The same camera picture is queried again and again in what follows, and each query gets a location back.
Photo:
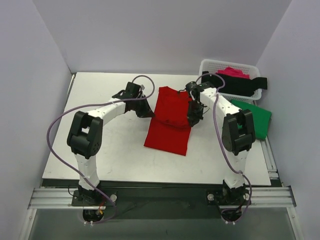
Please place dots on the red t shirt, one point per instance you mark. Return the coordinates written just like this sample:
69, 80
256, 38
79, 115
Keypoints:
169, 130

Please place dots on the white plastic basket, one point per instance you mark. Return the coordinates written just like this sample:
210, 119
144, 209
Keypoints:
212, 66

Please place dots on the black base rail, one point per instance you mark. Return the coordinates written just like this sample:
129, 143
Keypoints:
156, 201

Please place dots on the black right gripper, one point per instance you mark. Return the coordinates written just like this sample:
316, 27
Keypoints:
195, 110

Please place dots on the black t shirt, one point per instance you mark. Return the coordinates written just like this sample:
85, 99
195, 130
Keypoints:
237, 86

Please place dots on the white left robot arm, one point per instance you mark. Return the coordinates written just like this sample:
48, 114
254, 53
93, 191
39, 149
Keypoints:
86, 133

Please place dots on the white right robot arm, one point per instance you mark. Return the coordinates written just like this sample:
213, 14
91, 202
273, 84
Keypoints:
234, 128

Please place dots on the pink t shirt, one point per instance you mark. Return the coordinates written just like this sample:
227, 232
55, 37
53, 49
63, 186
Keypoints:
230, 72

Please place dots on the aluminium frame rail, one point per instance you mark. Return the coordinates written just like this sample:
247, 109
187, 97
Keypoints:
277, 195

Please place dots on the green folded t shirt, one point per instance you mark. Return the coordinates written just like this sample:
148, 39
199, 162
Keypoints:
261, 118

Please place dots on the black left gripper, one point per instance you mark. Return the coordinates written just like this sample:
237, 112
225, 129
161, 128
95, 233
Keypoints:
141, 107

